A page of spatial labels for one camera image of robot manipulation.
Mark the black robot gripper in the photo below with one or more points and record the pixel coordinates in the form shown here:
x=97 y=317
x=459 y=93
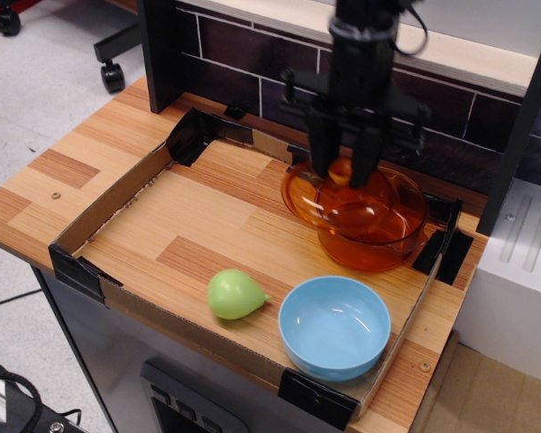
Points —
x=356 y=95

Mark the orange transparent pot lid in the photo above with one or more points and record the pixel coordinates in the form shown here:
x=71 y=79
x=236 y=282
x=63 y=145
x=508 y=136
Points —
x=330 y=203

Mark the orange transparent pot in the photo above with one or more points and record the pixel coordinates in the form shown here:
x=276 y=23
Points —
x=379 y=231

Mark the light blue bowl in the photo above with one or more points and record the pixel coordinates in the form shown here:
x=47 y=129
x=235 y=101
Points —
x=334 y=328

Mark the green plastic pear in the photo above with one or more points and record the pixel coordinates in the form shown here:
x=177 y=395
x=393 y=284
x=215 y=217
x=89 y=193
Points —
x=233 y=294

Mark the black office chair base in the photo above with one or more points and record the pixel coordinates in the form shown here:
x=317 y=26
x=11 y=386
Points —
x=109 y=48

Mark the white plastic sink unit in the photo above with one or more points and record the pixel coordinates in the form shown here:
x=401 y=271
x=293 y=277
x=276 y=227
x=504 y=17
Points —
x=501 y=313

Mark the cardboard fence with black tape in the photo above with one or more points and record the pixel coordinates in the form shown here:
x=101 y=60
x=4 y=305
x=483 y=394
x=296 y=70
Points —
x=131 y=278

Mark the toy oven front panel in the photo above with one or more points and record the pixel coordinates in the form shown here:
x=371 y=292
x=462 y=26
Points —
x=178 y=408

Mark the black vertical post right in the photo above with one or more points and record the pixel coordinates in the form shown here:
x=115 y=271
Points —
x=512 y=156

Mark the black vertical post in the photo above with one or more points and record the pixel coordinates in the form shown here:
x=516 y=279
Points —
x=158 y=22
x=512 y=156

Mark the black vertical post left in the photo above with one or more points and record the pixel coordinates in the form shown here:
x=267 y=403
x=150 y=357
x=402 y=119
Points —
x=158 y=22

